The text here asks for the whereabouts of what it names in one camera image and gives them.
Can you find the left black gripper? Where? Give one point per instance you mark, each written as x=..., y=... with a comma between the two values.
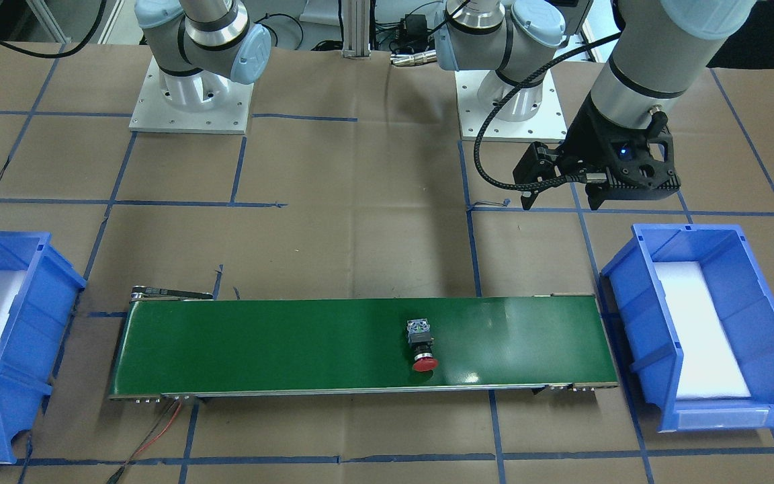
x=586, y=142

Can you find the red push button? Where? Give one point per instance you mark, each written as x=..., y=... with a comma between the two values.
x=420, y=339

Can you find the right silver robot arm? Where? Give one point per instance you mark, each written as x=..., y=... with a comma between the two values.
x=94, y=133

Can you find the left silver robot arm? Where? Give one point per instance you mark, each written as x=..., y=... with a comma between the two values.
x=659, y=50

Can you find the blue plastic bin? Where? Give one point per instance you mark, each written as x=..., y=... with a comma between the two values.
x=745, y=305
x=32, y=336

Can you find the black power adapter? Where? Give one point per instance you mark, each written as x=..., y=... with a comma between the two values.
x=412, y=28

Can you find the green conveyor belt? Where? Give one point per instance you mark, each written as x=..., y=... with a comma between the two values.
x=238, y=348

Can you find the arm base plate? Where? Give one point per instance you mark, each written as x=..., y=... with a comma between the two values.
x=203, y=103
x=531, y=114

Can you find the aluminium frame post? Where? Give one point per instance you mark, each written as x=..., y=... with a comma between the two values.
x=356, y=26

